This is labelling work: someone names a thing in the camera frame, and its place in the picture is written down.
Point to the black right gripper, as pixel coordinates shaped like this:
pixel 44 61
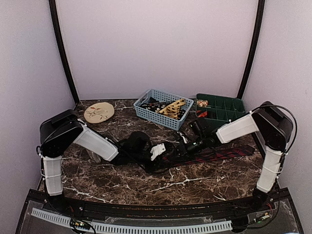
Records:
pixel 181 149

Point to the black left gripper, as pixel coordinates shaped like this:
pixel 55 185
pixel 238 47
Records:
pixel 155 165

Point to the red navy striped tie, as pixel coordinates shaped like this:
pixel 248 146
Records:
pixel 203 157

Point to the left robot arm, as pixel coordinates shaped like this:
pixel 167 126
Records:
pixel 58 133

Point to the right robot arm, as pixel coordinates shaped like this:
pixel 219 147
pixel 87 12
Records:
pixel 278 128

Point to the light blue plastic basket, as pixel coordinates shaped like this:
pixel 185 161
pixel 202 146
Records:
pixel 158 118

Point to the yellow beetle print tie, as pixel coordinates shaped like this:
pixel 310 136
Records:
pixel 174 110

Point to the rolled orange navy striped tie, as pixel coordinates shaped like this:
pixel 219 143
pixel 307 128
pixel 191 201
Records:
pixel 201 113

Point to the rolled cream tropical print tie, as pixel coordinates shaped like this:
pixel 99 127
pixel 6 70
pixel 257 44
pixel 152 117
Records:
pixel 202 103

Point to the black white floral tie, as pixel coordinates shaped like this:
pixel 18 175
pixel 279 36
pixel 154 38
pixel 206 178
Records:
pixel 154 105

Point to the green divided organizer tray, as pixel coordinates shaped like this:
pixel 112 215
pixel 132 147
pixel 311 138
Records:
pixel 221 110

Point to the cream floral mug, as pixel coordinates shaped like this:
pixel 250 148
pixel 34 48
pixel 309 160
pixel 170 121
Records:
pixel 95 157

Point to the beige floral plate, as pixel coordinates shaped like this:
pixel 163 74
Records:
pixel 99 112

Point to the black front rail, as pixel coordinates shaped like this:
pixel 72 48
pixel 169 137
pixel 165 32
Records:
pixel 237 209

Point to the grey slotted cable duct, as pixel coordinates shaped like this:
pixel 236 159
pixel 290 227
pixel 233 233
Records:
pixel 130 227

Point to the black right frame post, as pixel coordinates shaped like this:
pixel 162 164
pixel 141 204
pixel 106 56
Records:
pixel 253 47

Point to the black frame post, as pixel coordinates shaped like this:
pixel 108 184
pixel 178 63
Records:
pixel 61 50
pixel 253 47

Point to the black left frame post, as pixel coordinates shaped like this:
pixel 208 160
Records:
pixel 61 50

